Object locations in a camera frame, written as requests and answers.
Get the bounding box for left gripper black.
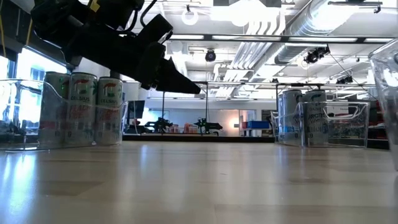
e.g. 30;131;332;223
62;14;202;95

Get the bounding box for black ceiling camera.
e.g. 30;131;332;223
335;74;354;85
303;45;331;65

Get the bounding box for Celsius can blue band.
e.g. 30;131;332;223
277;89;303;146

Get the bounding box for white ring ceiling light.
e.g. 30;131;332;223
181;8;199;26

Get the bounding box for clear plastic bin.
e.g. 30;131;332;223
368;39;398;172
0;77;129;152
270;101;371;148

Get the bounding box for white Celsius soda can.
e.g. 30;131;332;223
95;77;124;146
301;90;330;147

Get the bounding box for ceiling light strip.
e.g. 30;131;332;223
363;37;394;44
169;34;205;40
213;34;358;44

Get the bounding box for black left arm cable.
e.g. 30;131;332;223
139;0;159;28

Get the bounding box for Celsius can green palm print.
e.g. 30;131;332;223
65;72;99;146

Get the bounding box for silver ceiling duct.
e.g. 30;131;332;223
273;0;358;66

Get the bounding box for black computer monitor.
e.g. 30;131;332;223
127;100;146;119

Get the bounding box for blue storage crate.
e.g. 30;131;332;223
247;120;271;130

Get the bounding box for black metal table frame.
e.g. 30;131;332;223
121;133;389;151

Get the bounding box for yellow hanging cable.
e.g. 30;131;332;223
25;18;34;47
0;9;6;50

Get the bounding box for red storage shelf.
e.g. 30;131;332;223
374;99;389;141

